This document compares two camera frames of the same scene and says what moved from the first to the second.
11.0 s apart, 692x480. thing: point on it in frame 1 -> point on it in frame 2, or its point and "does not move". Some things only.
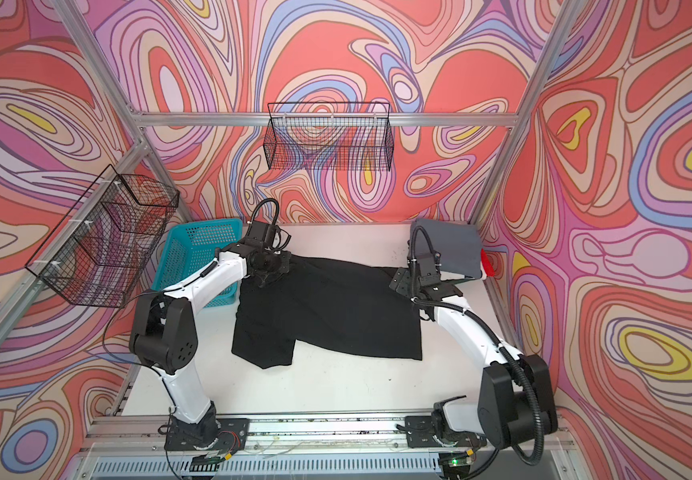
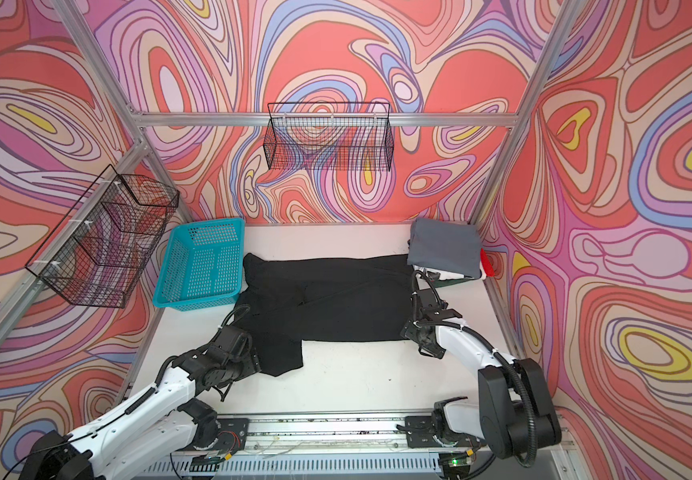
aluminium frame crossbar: (325, 119) does not move
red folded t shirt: (488, 265) does not move
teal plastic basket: (187, 248) does not move
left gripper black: (286, 264) -> (252, 363)
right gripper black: (403, 286) -> (410, 330)
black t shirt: (347, 306) does not move
